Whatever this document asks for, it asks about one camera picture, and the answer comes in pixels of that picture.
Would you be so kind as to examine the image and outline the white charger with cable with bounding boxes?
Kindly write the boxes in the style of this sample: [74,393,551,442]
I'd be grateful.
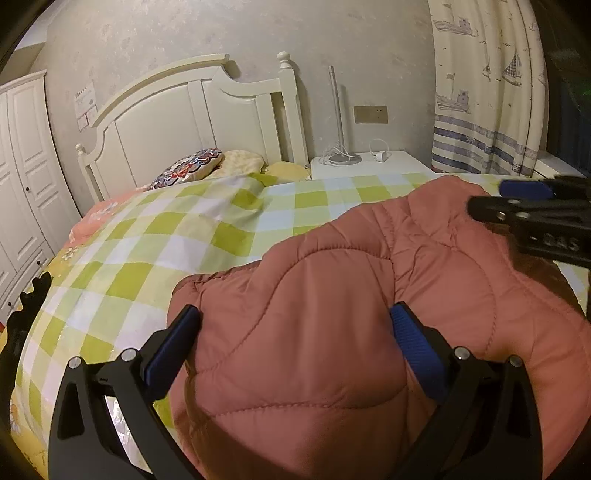
[369,138,392,163]

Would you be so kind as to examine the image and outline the green checkered blanket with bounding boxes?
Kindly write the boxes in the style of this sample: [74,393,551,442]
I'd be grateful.
[18,172,587,467]

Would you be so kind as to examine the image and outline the sailboat print curtain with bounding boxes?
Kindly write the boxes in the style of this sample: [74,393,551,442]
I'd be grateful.
[427,0,550,176]

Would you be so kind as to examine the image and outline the pink quilted jacket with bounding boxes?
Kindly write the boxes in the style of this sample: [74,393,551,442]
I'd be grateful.
[167,174,591,480]

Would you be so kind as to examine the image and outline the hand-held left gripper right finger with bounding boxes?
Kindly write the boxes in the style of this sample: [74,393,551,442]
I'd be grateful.
[389,302,542,480]

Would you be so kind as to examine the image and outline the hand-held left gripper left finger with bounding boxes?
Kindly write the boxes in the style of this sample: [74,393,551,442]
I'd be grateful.
[47,305,204,480]

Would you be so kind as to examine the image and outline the white wooden bed headboard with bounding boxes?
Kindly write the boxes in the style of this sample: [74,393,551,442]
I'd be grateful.
[76,52,309,204]

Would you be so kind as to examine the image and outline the white nightstand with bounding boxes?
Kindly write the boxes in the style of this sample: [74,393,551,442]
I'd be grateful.
[310,151,437,181]

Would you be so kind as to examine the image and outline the pale yellow floral pillow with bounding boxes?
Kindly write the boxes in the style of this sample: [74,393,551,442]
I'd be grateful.
[212,150,265,178]

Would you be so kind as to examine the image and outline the white wardrobe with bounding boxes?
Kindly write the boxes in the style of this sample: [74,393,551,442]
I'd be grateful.
[0,70,81,324]

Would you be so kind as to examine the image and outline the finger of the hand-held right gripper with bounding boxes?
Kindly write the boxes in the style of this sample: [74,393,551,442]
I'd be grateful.
[467,196,591,269]
[500,175,591,201]

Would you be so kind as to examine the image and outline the white lamp cable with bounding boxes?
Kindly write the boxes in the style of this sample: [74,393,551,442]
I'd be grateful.
[318,145,352,165]

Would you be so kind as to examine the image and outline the silver desk lamp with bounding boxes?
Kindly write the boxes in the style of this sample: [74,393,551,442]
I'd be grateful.
[329,65,362,166]

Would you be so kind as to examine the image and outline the patterned red blue pillow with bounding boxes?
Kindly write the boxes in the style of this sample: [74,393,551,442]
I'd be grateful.
[148,148,225,191]

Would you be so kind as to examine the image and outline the plain yellow pillow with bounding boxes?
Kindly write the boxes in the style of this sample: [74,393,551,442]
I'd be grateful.
[261,161,311,182]

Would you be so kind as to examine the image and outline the white windowsill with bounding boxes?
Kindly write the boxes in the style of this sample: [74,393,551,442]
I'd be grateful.
[536,150,589,179]

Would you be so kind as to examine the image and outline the brass wall socket plate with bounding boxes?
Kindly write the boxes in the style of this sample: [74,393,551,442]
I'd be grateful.
[353,106,389,124]

